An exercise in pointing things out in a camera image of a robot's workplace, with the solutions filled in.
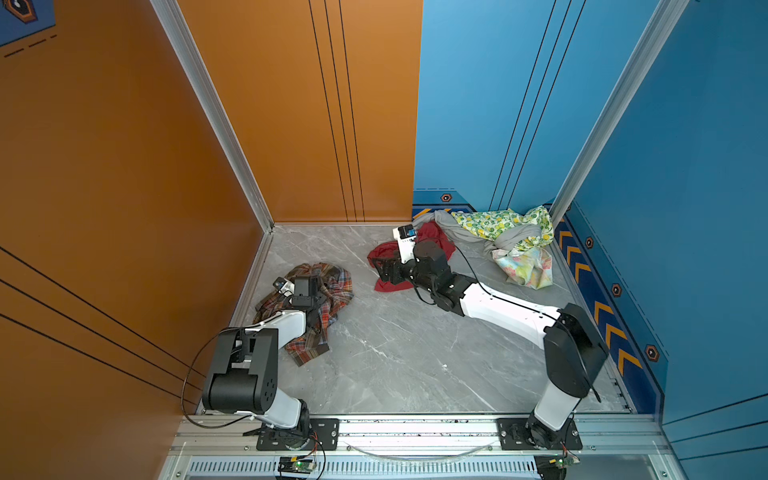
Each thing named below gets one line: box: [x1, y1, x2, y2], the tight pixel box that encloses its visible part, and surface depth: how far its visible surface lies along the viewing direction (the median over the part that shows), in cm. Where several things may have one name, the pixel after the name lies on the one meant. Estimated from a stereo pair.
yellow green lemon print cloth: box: [451, 206, 554, 250], surface depth 114 cm
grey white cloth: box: [413, 210, 541, 258], surface depth 114 cm
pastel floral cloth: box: [492, 246, 553, 290], surface depth 101 cm
